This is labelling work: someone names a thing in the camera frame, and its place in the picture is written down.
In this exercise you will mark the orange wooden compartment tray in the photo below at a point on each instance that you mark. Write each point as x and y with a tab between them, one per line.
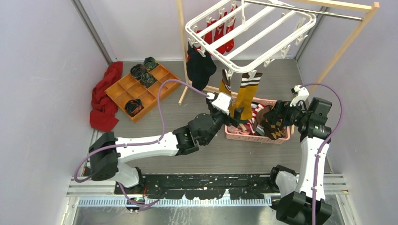
129	88

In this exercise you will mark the metal hanger rod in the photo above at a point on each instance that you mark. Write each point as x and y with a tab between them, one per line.
297	9

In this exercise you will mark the black sock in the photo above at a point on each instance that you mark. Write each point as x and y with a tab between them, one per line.
195	71

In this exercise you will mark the white clip sock hanger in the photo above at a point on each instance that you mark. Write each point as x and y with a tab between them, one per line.
260	33

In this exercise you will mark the red santa christmas sock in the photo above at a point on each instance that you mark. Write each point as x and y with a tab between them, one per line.
209	36

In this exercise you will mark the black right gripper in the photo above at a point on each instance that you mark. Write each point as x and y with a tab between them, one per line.
284	110

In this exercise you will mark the rolled dark patterned sock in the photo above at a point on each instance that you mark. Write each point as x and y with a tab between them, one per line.
147	80
133	107
150	63
138	70

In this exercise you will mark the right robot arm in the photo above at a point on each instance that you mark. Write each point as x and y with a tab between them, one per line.
303	200

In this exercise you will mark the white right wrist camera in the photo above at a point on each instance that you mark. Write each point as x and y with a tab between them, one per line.
300	94

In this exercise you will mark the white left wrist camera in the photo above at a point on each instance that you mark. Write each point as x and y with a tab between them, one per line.
219	102

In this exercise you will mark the red cloth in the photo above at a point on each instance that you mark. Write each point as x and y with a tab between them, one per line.
102	115

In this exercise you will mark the red white striped sock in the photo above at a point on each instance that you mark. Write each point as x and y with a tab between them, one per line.
247	128

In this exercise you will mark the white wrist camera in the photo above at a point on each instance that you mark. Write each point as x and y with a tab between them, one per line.
219	102
300	94

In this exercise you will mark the brown yellow argyle sock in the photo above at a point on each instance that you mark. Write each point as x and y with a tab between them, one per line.
263	127

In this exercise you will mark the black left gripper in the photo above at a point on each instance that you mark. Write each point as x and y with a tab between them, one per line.
232	121

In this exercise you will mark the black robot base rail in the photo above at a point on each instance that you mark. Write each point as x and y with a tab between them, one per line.
204	186

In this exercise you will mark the pink laundry basket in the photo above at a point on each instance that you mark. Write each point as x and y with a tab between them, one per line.
287	131

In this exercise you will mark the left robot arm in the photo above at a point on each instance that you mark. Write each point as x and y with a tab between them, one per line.
109	155

